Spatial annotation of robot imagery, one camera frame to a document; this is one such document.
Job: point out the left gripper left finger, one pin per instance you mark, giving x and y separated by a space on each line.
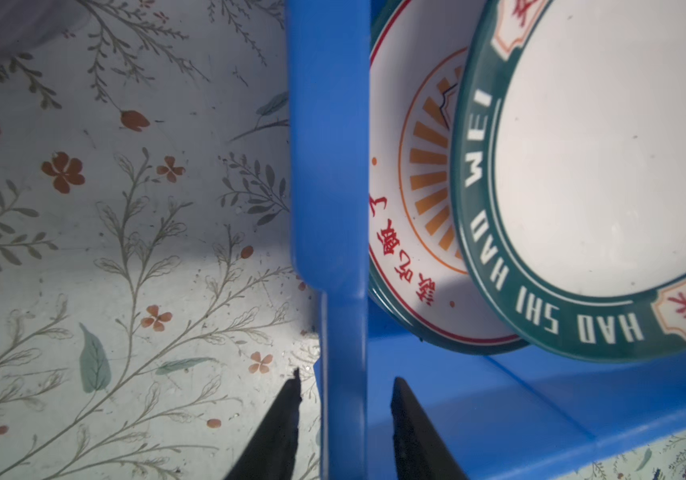
271 453

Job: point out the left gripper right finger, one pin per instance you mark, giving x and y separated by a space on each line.
420 452

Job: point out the blue plastic bin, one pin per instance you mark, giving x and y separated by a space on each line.
528 414

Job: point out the white plate orange sunburst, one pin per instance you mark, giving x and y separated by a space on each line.
417 271

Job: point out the white plate green rim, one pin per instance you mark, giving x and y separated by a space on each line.
569 174

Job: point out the pink ceramic bowl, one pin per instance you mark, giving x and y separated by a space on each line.
27 24

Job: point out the floral table mat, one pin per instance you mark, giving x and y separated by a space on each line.
150 307

